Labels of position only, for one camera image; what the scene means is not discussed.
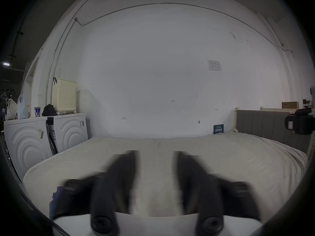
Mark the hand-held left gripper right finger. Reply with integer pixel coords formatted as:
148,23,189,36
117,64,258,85
173,151,262,236

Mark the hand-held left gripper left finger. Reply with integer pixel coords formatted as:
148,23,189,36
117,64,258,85
50,150,139,236

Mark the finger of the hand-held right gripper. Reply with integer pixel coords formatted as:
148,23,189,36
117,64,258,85
284,108,315,135

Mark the grey padded headboard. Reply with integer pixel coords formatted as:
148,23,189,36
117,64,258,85
236,110,312,153

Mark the bed with beige sheet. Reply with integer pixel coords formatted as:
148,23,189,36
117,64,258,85
23,129,309,221

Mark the dark blue garment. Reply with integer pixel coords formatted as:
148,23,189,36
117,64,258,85
49,186,65,221

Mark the white washing machine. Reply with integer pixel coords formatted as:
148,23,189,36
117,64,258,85
4,91,53,182
42,79,89,155

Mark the white paper sheet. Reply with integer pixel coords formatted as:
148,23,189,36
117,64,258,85
207,60,222,71

